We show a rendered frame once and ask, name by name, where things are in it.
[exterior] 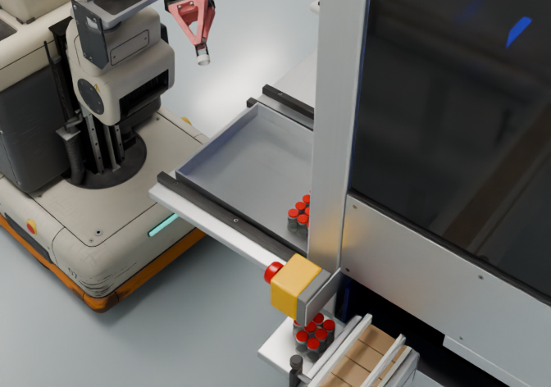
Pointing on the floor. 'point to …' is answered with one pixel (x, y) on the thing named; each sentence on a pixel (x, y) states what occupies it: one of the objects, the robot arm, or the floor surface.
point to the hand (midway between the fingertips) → (198, 42)
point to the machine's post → (336, 117)
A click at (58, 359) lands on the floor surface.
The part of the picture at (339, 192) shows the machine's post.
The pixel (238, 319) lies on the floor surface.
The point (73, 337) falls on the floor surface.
